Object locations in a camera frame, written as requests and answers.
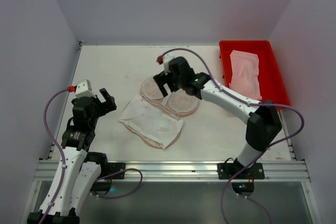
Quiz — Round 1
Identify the floral pink laundry bag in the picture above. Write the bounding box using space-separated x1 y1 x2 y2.
119 77 200 149

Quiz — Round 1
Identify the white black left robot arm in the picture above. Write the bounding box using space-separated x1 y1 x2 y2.
27 86 117 223

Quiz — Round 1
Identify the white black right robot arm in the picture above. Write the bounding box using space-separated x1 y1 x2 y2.
153 56 282 173

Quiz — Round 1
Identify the red plastic tray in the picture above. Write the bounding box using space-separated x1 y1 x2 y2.
219 40 290 105

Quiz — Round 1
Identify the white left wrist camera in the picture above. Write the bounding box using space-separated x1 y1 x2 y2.
75 79 96 99

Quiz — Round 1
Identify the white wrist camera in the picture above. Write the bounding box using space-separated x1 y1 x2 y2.
162 53 175 74
75 79 96 99

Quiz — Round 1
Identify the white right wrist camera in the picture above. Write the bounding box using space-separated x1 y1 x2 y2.
162 53 175 74

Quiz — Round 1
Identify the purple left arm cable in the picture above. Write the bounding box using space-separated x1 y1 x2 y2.
39 85 143 224

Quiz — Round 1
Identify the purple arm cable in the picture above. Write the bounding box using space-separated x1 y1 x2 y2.
39 85 143 224
155 48 306 224

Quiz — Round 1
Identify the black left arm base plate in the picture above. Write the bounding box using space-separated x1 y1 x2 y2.
107 162 126 180

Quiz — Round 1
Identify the aluminium mounting rail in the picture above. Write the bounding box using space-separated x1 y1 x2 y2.
33 159 311 182

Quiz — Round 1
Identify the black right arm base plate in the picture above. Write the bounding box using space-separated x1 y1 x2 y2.
217 163 265 180

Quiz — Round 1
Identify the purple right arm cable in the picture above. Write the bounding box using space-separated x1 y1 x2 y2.
155 48 306 224

